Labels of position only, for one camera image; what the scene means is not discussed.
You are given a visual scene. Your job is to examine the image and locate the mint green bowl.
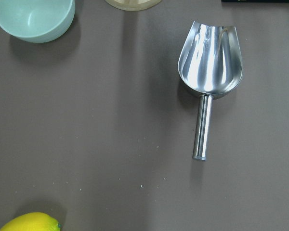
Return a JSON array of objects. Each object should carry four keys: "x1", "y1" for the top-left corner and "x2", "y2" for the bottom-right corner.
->
[{"x1": 0, "y1": 0, "x2": 75, "y2": 43}]

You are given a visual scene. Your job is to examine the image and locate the upper yellow lemon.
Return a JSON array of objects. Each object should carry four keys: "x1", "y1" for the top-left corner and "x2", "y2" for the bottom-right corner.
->
[{"x1": 0, "y1": 212, "x2": 62, "y2": 231}]

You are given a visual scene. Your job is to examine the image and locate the steel ice scoop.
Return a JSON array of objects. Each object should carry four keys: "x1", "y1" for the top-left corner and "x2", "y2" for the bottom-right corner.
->
[{"x1": 178, "y1": 21, "x2": 243, "y2": 161}]

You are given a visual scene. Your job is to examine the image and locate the black flat box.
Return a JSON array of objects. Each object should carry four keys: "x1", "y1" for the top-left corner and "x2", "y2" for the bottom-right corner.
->
[{"x1": 221, "y1": 0, "x2": 289, "y2": 3}]

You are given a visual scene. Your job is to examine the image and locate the wooden stand with round base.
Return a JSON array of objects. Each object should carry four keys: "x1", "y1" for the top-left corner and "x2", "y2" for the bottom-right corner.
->
[{"x1": 106, "y1": 0, "x2": 161, "y2": 11}]

